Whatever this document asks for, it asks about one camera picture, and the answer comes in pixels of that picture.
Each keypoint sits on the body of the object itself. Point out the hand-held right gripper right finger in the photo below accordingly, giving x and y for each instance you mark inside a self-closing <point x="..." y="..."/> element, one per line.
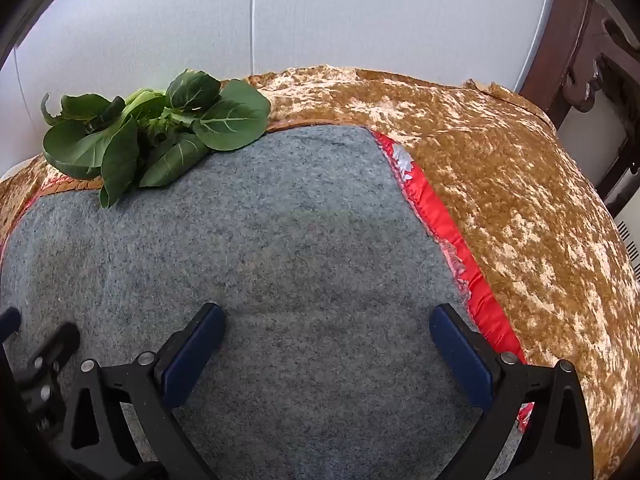
<point x="460" y="360"/>

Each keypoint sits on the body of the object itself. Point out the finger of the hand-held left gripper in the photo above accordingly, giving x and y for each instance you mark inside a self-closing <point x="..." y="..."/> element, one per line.
<point x="47" y="352"/>
<point x="8" y="321"/>

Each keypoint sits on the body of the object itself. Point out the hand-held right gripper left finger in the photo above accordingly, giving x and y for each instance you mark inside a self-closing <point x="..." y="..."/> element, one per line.
<point x="196" y="355"/>

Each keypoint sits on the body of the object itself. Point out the grey felt mat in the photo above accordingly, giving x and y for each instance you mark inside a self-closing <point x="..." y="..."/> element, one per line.
<point x="280" y="260"/>

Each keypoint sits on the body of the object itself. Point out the gold velvet tablecloth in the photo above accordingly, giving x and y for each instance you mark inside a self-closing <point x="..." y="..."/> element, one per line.
<point x="500" y="160"/>

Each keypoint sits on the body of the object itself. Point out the white vented appliance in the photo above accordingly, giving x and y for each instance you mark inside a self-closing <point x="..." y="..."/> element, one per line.
<point x="628" y="235"/>

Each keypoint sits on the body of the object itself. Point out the green bok choy bunch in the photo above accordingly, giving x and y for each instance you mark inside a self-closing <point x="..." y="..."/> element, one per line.
<point x="150" y="130"/>

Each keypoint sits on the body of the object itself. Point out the dark carved wooden furniture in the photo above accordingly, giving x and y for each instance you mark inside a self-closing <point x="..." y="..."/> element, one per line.
<point x="565" y="35"/>

